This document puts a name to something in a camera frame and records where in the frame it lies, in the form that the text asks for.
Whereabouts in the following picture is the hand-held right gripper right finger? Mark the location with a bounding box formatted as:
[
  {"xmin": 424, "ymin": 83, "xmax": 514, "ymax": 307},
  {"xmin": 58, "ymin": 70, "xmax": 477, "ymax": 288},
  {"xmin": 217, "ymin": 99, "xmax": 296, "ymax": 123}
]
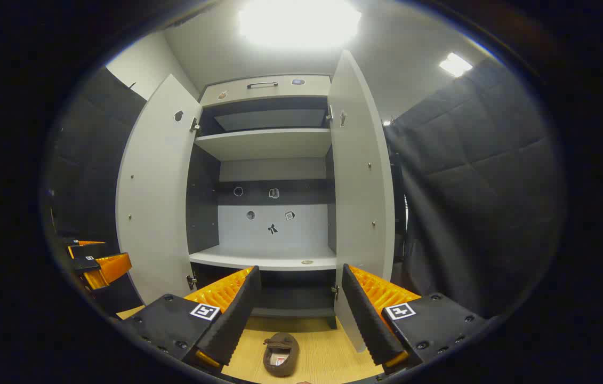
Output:
[{"xmin": 341, "ymin": 263, "xmax": 488, "ymax": 375}]

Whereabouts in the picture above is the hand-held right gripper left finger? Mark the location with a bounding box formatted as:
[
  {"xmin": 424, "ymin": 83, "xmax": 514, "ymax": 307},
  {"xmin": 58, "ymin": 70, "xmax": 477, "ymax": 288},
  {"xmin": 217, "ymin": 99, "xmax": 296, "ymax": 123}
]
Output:
[{"xmin": 117, "ymin": 265, "xmax": 262, "ymax": 374}]

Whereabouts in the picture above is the brown fuzzy shoe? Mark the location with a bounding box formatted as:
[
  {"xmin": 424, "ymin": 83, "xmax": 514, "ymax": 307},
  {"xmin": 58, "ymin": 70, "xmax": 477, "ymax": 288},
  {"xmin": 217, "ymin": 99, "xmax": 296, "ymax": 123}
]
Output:
[{"xmin": 263, "ymin": 332, "xmax": 300, "ymax": 378}]

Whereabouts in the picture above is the grey shoe cabinet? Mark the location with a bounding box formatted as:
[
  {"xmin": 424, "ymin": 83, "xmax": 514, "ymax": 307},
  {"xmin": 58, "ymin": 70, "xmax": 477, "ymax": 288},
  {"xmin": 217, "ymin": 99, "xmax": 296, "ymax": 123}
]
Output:
[{"xmin": 187, "ymin": 74, "xmax": 340, "ymax": 330}]

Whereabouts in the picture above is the grey cabinet drawer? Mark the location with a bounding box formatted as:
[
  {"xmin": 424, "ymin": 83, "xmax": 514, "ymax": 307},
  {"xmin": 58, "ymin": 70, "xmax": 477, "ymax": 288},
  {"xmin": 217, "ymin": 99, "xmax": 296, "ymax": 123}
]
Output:
[{"xmin": 200, "ymin": 75, "xmax": 332, "ymax": 107}]

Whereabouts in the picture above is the small ceiling light panel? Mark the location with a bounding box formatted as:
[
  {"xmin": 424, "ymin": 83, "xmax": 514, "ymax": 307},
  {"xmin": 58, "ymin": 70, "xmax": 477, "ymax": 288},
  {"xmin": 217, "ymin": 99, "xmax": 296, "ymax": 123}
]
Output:
[{"xmin": 439, "ymin": 52, "xmax": 473, "ymax": 78}]

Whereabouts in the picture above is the large ceiling light panel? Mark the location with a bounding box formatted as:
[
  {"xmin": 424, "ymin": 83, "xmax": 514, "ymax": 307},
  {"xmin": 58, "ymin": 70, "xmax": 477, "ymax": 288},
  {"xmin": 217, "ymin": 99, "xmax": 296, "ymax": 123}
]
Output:
[{"xmin": 237, "ymin": 0, "xmax": 361, "ymax": 50}]

